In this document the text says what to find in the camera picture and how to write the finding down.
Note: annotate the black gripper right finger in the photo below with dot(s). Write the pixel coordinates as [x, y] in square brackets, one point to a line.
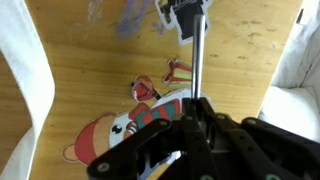
[253, 150]

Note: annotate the dark figure sticker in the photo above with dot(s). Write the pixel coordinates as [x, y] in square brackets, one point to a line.
[183, 23]

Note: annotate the grey sofa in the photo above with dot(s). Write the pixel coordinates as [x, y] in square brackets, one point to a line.
[293, 100]

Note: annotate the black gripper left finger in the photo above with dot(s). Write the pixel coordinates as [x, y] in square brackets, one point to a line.
[140, 146]

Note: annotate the gift box sticker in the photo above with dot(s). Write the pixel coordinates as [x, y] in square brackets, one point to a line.
[178, 75]

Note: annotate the snowman sticker red hat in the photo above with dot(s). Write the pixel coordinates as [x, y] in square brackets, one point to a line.
[100, 140]

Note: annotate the red mitten sticker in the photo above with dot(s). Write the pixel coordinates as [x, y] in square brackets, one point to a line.
[143, 90]

